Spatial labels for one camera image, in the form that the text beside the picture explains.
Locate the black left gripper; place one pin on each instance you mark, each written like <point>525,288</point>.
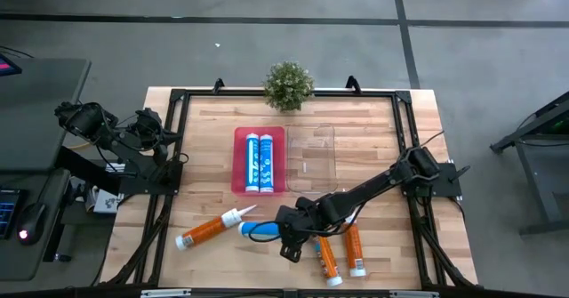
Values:
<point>146,129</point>

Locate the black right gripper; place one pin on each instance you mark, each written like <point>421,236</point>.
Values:
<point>295,227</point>

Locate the blue silicone tube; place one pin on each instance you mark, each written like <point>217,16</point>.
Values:
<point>252,162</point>
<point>266,162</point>
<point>262,230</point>

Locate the orange Gorilla sealant tube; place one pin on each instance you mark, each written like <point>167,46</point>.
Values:
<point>204,231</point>
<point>355,249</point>
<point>329,262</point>

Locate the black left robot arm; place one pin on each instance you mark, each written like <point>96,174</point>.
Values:
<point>84,120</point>

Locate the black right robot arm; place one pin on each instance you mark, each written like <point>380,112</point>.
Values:
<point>369,182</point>

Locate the clear plastic bin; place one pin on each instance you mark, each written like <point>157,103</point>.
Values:
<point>311,155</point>

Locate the white printed box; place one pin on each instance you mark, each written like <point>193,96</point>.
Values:
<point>106,202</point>

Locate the pink plastic tray bin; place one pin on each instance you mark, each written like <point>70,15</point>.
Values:
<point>238,164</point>

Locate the grey desk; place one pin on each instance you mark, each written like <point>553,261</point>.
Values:
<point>35,111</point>

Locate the artificial plant in black pot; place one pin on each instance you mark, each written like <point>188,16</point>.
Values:
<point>289,86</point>

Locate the black computer mouse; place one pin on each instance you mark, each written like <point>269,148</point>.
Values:
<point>31,222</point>

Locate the dark screen with pink stripe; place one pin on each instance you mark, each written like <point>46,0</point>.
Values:
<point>6,66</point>

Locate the black keyboard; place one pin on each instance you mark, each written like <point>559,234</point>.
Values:
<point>9,213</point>

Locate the dark metal cart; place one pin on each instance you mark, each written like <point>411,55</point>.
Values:
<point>533,164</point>

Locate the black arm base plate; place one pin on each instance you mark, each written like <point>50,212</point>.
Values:
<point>133,186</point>
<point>446,180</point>

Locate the black metal table frame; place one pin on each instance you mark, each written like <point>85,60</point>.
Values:
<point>222,93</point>

